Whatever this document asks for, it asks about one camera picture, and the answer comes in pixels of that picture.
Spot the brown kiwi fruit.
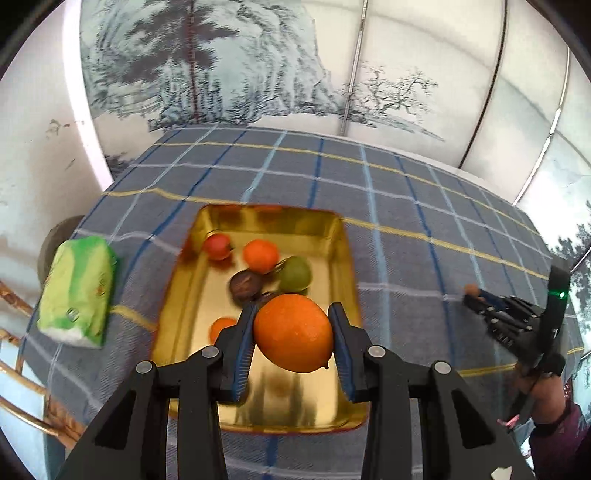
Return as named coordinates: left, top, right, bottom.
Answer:
left=464, top=284, right=481, bottom=297

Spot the small red-orange fruit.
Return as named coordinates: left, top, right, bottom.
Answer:
left=208, top=317, right=238, bottom=344

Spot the dark brown passion fruit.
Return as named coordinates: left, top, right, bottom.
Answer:
left=228, top=269, right=263, bottom=304

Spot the green lime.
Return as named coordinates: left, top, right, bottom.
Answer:
left=276, top=256, right=312, bottom=293

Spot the large orange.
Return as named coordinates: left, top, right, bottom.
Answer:
left=253, top=294, right=334, bottom=373

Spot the small red persimmon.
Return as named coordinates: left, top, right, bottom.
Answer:
left=202, top=233, right=233, bottom=262

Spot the orange tangerine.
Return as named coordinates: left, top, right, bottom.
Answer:
left=242, top=239, right=280, bottom=275

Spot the person's right hand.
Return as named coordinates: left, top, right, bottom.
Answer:
left=515, top=363, right=567, bottom=425

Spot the pink ribbon tag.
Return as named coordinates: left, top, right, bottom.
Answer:
left=497, top=414, right=520, bottom=431

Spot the wooden chair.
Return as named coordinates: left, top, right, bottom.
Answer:
left=0, top=278, right=89, bottom=451

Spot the plaid blue tablecloth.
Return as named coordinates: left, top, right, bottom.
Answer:
left=18, top=126, right=585, bottom=480

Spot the green tissue pack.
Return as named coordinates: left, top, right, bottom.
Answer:
left=37, top=236, right=117, bottom=349

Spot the painted landscape folding screen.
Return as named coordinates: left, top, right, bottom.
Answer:
left=78, top=0, right=591, bottom=278

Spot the red gold tin box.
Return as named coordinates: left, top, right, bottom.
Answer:
left=151, top=204, right=368, bottom=434

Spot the round woven stool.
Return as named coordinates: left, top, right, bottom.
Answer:
left=37, top=215, right=84, bottom=285

